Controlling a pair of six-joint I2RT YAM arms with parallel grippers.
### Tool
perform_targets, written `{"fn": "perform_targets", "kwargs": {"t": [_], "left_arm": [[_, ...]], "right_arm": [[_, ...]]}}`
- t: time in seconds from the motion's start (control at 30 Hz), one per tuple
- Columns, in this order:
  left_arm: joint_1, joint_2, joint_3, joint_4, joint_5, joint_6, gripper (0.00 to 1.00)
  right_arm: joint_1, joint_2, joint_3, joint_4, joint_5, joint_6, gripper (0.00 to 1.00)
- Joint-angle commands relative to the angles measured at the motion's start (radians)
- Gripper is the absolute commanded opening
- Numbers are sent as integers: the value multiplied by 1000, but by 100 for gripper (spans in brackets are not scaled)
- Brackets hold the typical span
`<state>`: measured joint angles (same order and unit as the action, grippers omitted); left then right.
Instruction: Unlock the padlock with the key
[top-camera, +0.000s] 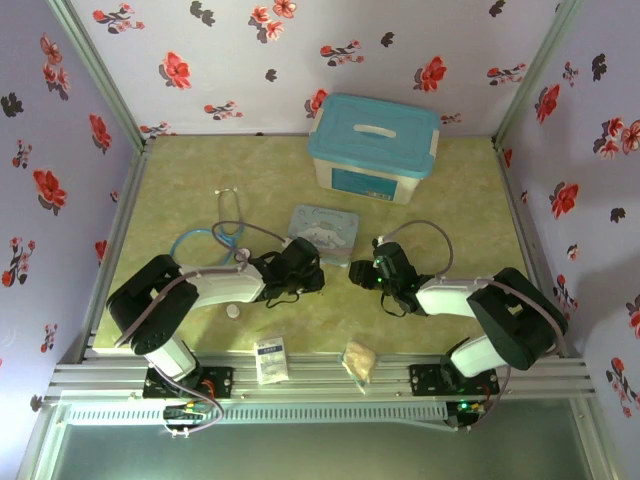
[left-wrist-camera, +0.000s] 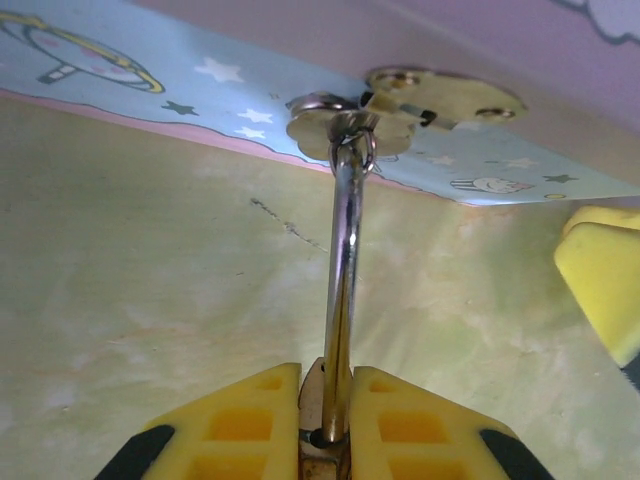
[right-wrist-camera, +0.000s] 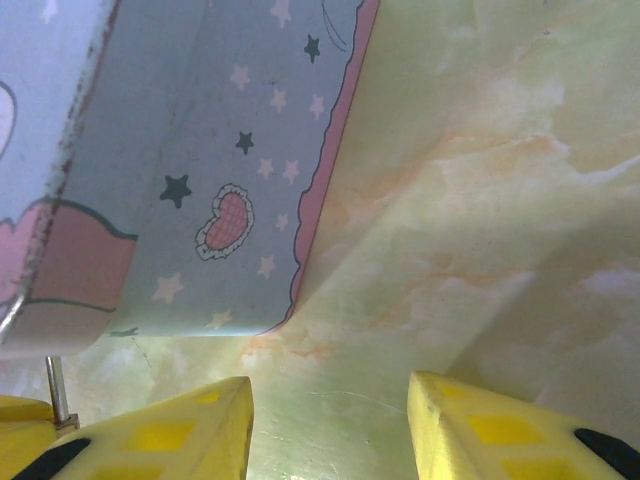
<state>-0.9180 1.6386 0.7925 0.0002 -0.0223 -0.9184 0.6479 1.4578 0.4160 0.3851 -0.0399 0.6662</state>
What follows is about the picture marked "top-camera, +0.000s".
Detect blue cartoon dog tin box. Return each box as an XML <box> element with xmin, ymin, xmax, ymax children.
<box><xmin>288</xmin><ymin>203</ymin><xmax>361</xmax><ymax>267</ymax></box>

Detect blue stethoscope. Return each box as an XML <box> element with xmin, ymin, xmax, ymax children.
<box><xmin>171</xmin><ymin>187</ymin><xmax>254</xmax><ymax>269</ymax></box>

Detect clear bag of cotton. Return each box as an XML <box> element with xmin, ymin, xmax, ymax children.
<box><xmin>341</xmin><ymin>340</ymin><xmax>377</xmax><ymax>396</ymax></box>

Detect white paper packet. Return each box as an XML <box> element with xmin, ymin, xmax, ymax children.
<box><xmin>253</xmin><ymin>337</ymin><xmax>291</xmax><ymax>388</ymax></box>

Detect white storage box blue lid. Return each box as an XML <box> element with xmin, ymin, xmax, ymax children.
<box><xmin>305</xmin><ymin>91</ymin><xmax>442</xmax><ymax>207</ymax></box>

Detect left green circuit board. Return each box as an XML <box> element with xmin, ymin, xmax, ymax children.
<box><xmin>163</xmin><ymin>405</ymin><xmax>211</xmax><ymax>424</ymax></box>

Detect left grey arm cable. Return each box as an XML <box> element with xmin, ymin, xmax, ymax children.
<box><xmin>113</xmin><ymin>220</ymin><xmax>294</xmax><ymax>439</ymax></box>

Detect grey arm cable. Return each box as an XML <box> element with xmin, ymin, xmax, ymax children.
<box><xmin>113</xmin><ymin>220</ymin><xmax>294</xmax><ymax>439</ymax></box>
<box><xmin>382</xmin><ymin>219</ymin><xmax>569</xmax><ymax>433</ymax></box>

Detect right grey arm cable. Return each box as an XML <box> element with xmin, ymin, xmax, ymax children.
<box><xmin>382</xmin><ymin>219</ymin><xmax>569</xmax><ymax>433</ymax></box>

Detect aluminium front frame rails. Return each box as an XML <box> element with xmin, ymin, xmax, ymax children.
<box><xmin>42</xmin><ymin>352</ymin><xmax>599</xmax><ymax>402</ymax></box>

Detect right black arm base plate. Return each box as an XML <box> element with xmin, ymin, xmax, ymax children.
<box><xmin>408</xmin><ymin>363</ymin><xmax>501</xmax><ymax>397</ymax></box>

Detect white slotted cable duct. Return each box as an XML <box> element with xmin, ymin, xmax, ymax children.
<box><xmin>64</xmin><ymin>403</ymin><xmax>449</xmax><ymax>427</ymax></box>

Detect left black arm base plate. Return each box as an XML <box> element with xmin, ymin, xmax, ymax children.
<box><xmin>143</xmin><ymin>366</ymin><xmax>235</xmax><ymax>400</ymax></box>

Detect aluminium side rail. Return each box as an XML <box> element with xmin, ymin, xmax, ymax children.
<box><xmin>77</xmin><ymin>142</ymin><xmax>154</xmax><ymax>361</ymax></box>
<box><xmin>492</xmin><ymin>139</ymin><xmax>581</xmax><ymax>357</ymax></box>

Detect aluminium frame post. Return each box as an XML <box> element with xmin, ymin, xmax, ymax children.
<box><xmin>492</xmin><ymin>0</ymin><xmax>586</xmax><ymax>144</ymax></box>
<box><xmin>46</xmin><ymin>0</ymin><xmax>151</xmax><ymax>147</ymax></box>

